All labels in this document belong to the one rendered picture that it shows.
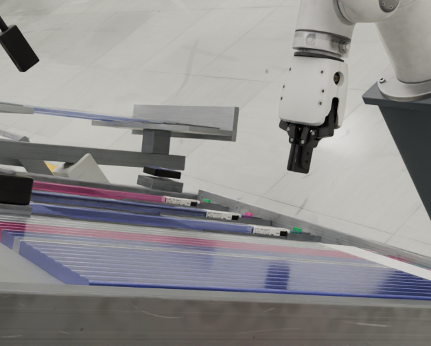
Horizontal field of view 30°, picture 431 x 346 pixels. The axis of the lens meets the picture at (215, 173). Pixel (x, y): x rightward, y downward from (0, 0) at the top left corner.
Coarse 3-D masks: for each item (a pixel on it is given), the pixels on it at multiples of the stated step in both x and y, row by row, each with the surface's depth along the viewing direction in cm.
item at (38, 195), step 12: (36, 192) 99; (48, 192) 100; (72, 204) 101; (84, 204) 102; (96, 204) 103; (108, 204) 104; (120, 204) 105; (132, 204) 106; (144, 204) 107; (156, 204) 110; (204, 216) 113; (252, 216) 118
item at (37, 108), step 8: (24, 104) 142; (40, 112) 145; (48, 112) 145; (56, 112) 146; (64, 112) 147; (72, 112) 148; (80, 112) 149; (88, 112) 150; (96, 112) 151; (120, 120) 154; (128, 120) 156; (136, 120) 157; (144, 120) 158; (152, 120) 159; (160, 120) 160
